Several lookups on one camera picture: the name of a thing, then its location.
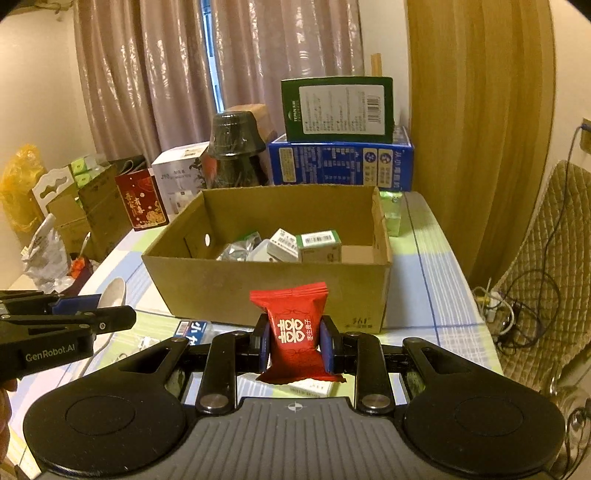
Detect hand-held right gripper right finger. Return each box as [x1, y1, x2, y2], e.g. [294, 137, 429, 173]
[321, 315, 463, 415]

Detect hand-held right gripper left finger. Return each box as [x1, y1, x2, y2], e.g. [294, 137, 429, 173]
[115, 314, 271, 415]

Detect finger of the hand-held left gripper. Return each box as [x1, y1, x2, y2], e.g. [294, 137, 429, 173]
[0, 289, 103, 315]
[0, 305, 137, 345]

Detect white plastic spoon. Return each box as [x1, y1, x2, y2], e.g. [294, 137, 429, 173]
[81, 276, 128, 371]

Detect red snack packet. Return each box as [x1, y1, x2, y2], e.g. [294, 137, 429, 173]
[249, 281, 347, 385]

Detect white medicine box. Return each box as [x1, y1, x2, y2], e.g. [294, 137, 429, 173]
[276, 378, 337, 398]

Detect cardboard box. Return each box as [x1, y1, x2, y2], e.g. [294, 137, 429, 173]
[141, 185, 393, 334]

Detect blue label plastic pack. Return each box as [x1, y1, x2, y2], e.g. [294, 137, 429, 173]
[172, 320, 214, 348]

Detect silver foil bag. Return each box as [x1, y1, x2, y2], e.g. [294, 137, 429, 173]
[216, 230, 262, 262]

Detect green medicine box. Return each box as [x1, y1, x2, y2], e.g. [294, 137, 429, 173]
[295, 229, 344, 264]

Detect long white barcode box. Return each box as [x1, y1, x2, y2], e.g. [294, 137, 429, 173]
[269, 227, 300, 262]

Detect checked cloth desktop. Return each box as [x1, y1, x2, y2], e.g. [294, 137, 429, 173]
[0, 191, 505, 462]

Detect dark pot with orange item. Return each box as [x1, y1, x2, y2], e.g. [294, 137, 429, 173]
[69, 233, 93, 283]

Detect white foil bag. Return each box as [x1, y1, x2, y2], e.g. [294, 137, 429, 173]
[20, 214, 70, 292]

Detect brown cardboard carton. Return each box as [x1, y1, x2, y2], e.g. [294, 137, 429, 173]
[48, 175, 135, 260]

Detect red gift bag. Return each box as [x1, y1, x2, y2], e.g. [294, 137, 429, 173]
[114, 168, 170, 232]

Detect yellow plastic bag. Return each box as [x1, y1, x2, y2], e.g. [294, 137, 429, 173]
[0, 144, 47, 234]

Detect green tissue packs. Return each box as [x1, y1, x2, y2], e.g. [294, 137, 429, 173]
[69, 154, 112, 188]

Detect light green packet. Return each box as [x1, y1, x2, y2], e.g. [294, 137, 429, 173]
[379, 191, 404, 237]

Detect dark gift bag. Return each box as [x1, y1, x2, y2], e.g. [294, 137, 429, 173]
[108, 154, 147, 179]

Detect white appliance box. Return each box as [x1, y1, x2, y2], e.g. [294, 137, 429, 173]
[151, 142, 211, 216]

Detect white power strip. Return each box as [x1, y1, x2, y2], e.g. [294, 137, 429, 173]
[473, 285, 514, 325]

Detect large blue box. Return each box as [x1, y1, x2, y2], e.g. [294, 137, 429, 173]
[269, 126, 415, 193]

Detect black stacked bowls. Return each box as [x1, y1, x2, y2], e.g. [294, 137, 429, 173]
[205, 111, 268, 189]

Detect brown wooden box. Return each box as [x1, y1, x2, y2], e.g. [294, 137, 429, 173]
[226, 103, 278, 144]

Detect pink curtain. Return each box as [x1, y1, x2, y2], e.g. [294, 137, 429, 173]
[74, 0, 219, 161]
[210, 0, 366, 140]

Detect padded quilted chair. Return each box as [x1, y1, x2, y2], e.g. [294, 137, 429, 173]
[496, 159, 591, 394]

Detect dark green box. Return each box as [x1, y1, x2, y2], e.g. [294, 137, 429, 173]
[281, 76, 395, 147]

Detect steel kettle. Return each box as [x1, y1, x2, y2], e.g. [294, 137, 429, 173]
[549, 373, 591, 477]

